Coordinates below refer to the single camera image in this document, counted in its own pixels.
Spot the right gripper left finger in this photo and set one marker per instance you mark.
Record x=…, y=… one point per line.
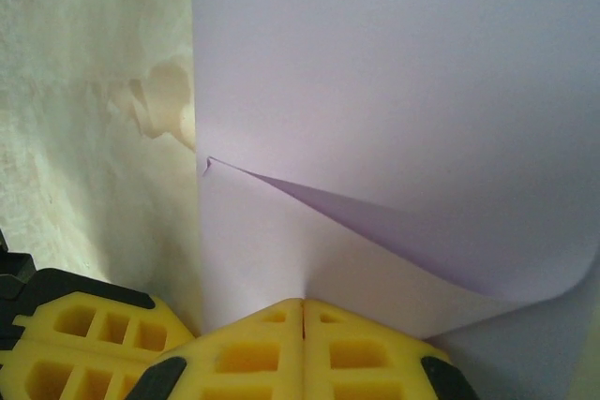
x=244, y=362

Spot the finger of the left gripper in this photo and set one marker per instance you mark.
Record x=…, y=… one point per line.
x=56, y=372
x=94, y=325

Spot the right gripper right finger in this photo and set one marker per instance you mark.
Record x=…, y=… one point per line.
x=365, y=362

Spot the purple paper sheet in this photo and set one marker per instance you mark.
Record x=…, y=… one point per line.
x=375, y=91

